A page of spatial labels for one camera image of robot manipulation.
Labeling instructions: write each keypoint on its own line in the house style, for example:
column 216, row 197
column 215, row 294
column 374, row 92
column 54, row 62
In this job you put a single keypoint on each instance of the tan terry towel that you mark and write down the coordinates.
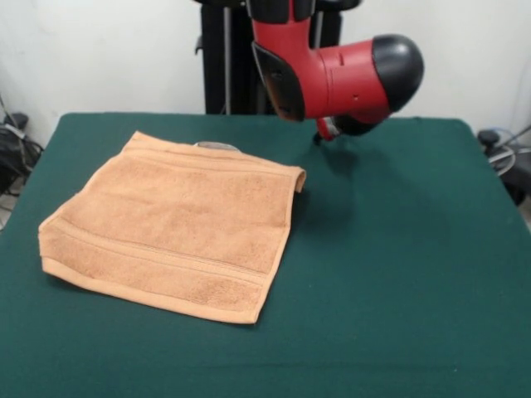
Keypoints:
column 174, row 228

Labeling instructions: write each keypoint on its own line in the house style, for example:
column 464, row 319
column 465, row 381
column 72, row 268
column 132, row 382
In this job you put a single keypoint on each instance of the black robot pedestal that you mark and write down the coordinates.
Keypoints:
column 232, row 62

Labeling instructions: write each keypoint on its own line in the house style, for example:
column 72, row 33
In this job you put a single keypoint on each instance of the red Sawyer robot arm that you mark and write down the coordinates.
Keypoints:
column 344, row 83

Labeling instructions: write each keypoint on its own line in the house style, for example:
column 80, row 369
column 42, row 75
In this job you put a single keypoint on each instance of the dark green table cloth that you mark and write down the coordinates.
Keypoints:
column 373, row 290

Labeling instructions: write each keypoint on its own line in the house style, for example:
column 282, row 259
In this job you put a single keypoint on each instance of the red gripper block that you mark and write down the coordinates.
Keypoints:
column 325, row 129

